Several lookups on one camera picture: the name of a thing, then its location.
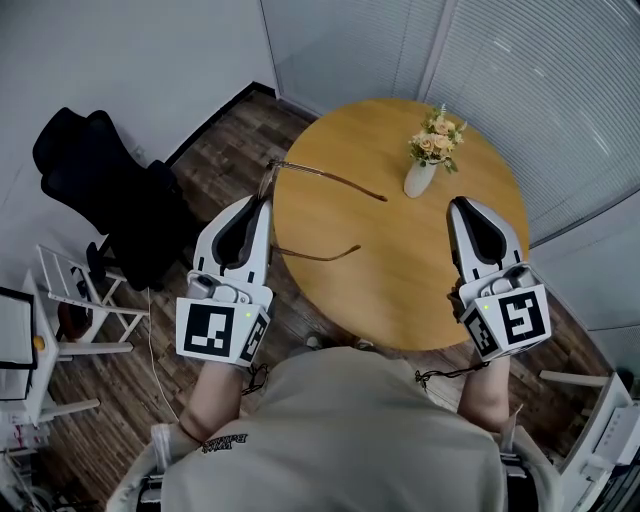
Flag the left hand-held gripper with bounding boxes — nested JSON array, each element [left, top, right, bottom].
[[174, 194, 275, 370]]

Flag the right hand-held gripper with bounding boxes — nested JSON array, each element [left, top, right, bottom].
[[446, 196, 553, 363]]

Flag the brown eyeglasses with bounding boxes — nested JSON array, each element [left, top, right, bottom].
[[256, 156, 390, 262]]

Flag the person's right forearm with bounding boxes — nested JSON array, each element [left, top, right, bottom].
[[457, 349, 514, 431]]

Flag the person's left forearm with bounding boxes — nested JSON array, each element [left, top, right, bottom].
[[177, 359, 256, 444]]

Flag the white vase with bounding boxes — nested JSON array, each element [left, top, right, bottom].
[[403, 159, 439, 199]]

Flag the yellow flower bouquet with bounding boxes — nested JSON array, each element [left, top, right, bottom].
[[408, 103, 469, 174]]

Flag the black office chair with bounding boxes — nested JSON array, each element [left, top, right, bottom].
[[32, 106, 216, 294]]

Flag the white shelf unit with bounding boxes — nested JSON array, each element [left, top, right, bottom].
[[538, 369, 640, 512]]

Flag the white folding chair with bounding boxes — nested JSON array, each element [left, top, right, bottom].
[[36, 243, 150, 344]]

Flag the person in white shirt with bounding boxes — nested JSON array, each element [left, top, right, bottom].
[[104, 346, 564, 512]]

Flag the white router box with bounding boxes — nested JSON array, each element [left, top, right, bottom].
[[594, 407, 640, 464]]

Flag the white desk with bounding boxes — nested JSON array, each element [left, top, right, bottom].
[[0, 269, 135, 426]]

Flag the black framed white board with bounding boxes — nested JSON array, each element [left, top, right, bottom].
[[0, 286, 37, 371]]

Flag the white floor cable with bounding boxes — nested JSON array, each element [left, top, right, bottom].
[[145, 288, 180, 422]]

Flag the black wrist cord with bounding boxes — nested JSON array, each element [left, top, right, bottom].
[[242, 363, 270, 397], [414, 362, 491, 389]]

